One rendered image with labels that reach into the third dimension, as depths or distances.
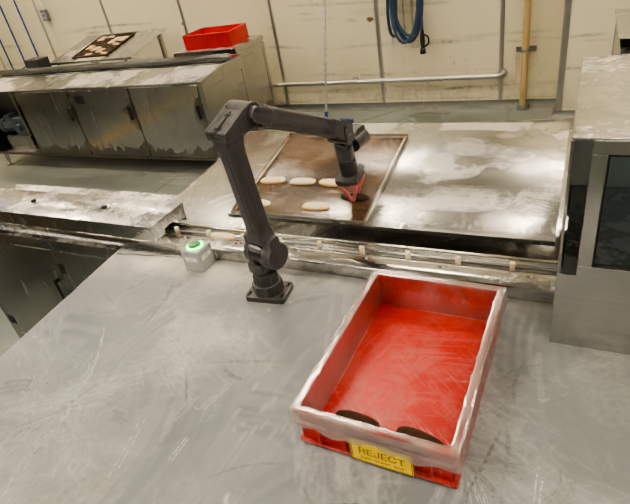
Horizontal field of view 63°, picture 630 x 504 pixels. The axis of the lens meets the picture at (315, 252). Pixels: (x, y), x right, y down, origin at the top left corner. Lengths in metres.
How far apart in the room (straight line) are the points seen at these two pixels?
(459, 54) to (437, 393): 4.23
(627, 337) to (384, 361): 0.51
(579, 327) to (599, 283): 0.12
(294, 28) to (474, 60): 1.79
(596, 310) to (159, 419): 0.97
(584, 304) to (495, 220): 0.45
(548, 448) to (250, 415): 0.59
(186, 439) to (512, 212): 1.06
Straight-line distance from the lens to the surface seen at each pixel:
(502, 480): 1.05
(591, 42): 4.71
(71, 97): 5.28
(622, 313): 1.23
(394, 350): 1.25
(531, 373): 1.22
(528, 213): 1.59
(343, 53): 5.44
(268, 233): 1.38
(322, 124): 1.48
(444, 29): 5.10
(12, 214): 2.39
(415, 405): 1.14
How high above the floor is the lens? 1.69
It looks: 32 degrees down
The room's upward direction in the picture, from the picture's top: 11 degrees counter-clockwise
